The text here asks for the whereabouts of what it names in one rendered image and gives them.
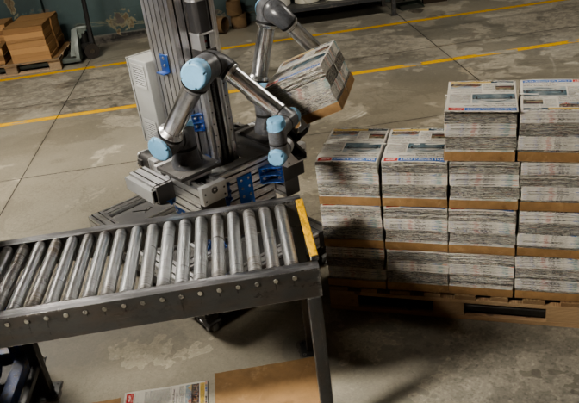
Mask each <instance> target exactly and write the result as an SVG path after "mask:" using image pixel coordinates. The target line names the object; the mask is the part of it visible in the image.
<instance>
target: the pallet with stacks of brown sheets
mask: <svg viewBox="0 0 579 403"><path fill-rule="evenodd" d="M64 39H65V38H64V35H63V33H62V31H61V29H60V25H59V22H58V15H57V13H56V11H53V12H47V13H39V14H33V15H21V16H19V17H18V18H17V19H16V20H15V21H13V20H12V17H10V18H3V19H0V68H4V70H5V71H6V74H0V78H7V77H14V76H20V75H26V74H31V73H37V72H44V71H55V70H61V69H63V67H64V66H63V63H62V58H63V57H66V56H67V55H68V53H67V51H68V49H71V42H69V41H67V42H64ZM40 62H47V63H48V64H49V67H48V68H42V69H36V70H30V71H20V68H19V65H28V64H34V63H40Z"/></svg>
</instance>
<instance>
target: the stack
mask: <svg viewBox="0 0 579 403"><path fill-rule="evenodd" d="M389 132H390V133H389ZM324 144H325V145H324ZM444 147H445V133H444V128H397V129H391V131H390V130H389V128H335V129H333V130H332V132H331V133H330V134H329V136H328V138H327V141H326V143H323V147H322V148H321V151H320V153H319V154H318V156H317V158H316V160H315V162H314V165H315V169H316V175H317V179H316V180H317V185H318V192H319V196H345V197H374V198H380V200H381V195H382V193H383V198H420V199H447V197H448V190H449V184H450V187H451V190H450V191H449V195H450V200H468V201H502V202H516V201H517V200H519V199H520V202H566V203H579V163H562V162H527V161H517V150H515V161H514V162H508V161H444ZM320 209H321V218H322V228H323V235H324V238H325V239H360V240H379V241H384V237H385V233H386V239H385V242H407V243H425V244H442V245H448V242H449V245H478V246H494V247H509V248H514V246H515V256H505V255H489V254H472V253H456V252H440V251H407V250H390V249H385V246H384V249H383V248H362V247H341V246H326V252H327V254H326V260H327V266H328V270H329V276H328V277H329V278H341V279H353V280H364V281H374V282H386V280H387V278H388V282H403V283H418V284H431V285H444V286H448V283H449V286H458V287H469V288H492V289H506V290H513V296H514V295H515V290H523V291H535V292H548V293H564V294H578V295H579V259H574V258H560V257H533V256H519V255H517V254H516V243H517V247H524V248H538V249H554V250H571V251H579V212H552V211H520V209H519V202H518V210H503V209H469V208H449V198H448V205H447V208H428V207H396V206H383V202H382V205H381V206H361V205H333V204H321V207H320ZM449 234H450V238H449ZM449 275H450V277H449ZM449 279H450V282H449ZM329 293H330V301H331V308H336V309H346V310H358V311H368V312H379V313H399V314H411V315H421V316H432V317H443V318H454V319H474V320H485V321H496V322H507V323H518V324H528V325H539V326H560V327H571V328H579V302H575V301H560V303H557V302H545V300H539V299H527V298H522V299H523V301H522V300H509V299H508V297H498V296H490V298H485V297H476V296H475V295H473V294H450V293H449V290H448V293H440V292H426V291H411V290H397V289H388V285H387V288H386V289H384V288H362V287H351V286H340V285H329ZM360 295H364V296H376V297H388V298H400V299H411V300H423V301H433V310H432V309H421V308H411V307H389V306H378V305H366V304H360V301H359V296H360ZM464 303H470V304H482V305H493V306H505V307H528V308H539V309H545V319H544V318H533V317H521V316H511V315H500V314H488V313H466V312H465V311H464Z"/></svg>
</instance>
